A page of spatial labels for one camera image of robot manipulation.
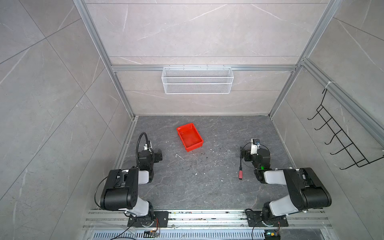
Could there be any white wire mesh basket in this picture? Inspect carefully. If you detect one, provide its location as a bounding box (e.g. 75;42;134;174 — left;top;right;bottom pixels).
162;67;234;95

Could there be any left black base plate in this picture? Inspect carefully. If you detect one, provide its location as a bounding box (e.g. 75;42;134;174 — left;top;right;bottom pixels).
127;211;170;228

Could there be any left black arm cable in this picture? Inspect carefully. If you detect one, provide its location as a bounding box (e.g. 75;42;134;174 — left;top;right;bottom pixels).
135;132;150;168

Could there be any black wire hook rack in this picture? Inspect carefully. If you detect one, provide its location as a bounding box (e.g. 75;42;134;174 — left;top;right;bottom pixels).
307;89;384;170

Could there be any red handled black screwdriver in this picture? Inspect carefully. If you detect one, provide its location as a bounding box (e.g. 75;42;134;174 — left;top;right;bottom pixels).
238;159;243;180

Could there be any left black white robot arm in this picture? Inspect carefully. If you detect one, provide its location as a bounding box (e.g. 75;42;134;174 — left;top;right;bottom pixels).
97;148;163;227

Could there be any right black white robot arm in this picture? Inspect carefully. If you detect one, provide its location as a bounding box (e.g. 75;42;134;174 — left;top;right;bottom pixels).
240;143;332;227

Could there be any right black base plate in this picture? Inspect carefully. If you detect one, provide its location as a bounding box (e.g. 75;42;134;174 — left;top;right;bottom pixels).
244;209;289;227

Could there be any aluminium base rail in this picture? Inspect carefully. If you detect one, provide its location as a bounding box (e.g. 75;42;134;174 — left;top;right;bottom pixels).
81;209;333;231

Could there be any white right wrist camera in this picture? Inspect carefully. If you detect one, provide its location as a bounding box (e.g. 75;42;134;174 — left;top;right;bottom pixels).
250;139;261;155

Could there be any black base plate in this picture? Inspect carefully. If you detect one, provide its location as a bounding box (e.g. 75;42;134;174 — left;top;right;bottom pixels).
244;209;289;227
127;211;170;228

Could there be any red plastic bin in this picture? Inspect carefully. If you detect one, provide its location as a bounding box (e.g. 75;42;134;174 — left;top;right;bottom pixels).
177;123;204;152

